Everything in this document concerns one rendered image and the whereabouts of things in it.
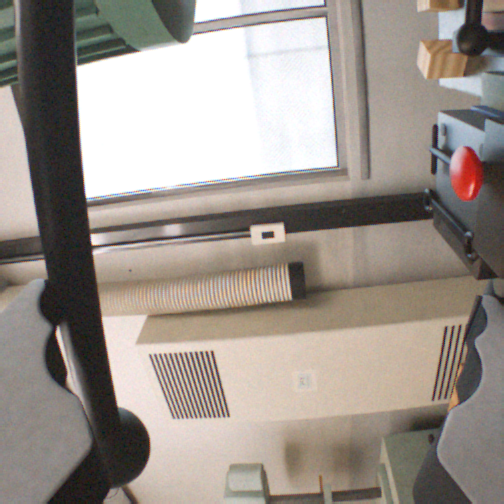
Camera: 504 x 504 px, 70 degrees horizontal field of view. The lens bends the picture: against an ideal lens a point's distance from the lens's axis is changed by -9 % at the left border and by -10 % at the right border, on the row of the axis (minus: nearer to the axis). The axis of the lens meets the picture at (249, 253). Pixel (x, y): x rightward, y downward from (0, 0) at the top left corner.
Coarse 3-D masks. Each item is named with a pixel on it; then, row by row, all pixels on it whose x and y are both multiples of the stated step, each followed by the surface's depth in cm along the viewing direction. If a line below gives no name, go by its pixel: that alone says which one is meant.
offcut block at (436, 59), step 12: (420, 48) 41; (432, 48) 39; (444, 48) 39; (420, 60) 42; (432, 60) 39; (444, 60) 39; (456, 60) 39; (432, 72) 40; (444, 72) 40; (456, 72) 40
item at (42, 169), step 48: (48, 0) 7; (48, 48) 8; (48, 96) 8; (48, 144) 9; (48, 192) 9; (48, 240) 10; (96, 288) 11; (96, 336) 12; (96, 384) 12; (96, 432) 14; (144, 432) 15
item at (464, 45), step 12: (468, 0) 18; (480, 0) 18; (468, 12) 18; (480, 12) 18; (468, 24) 18; (480, 24) 18; (456, 36) 19; (468, 36) 18; (480, 36) 18; (468, 48) 19; (480, 48) 19
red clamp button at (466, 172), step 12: (456, 156) 20; (468, 156) 19; (456, 168) 20; (468, 168) 19; (480, 168) 19; (456, 180) 20; (468, 180) 19; (480, 180) 19; (456, 192) 21; (468, 192) 19
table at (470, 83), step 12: (444, 12) 41; (456, 12) 38; (444, 24) 42; (456, 24) 39; (444, 36) 43; (468, 60) 38; (480, 60) 36; (492, 60) 33; (468, 72) 39; (480, 72) 36; (444, 84) 46; (456, 84) 42; (468, 84) 39; (480, 84) 37; (480, 96) 37
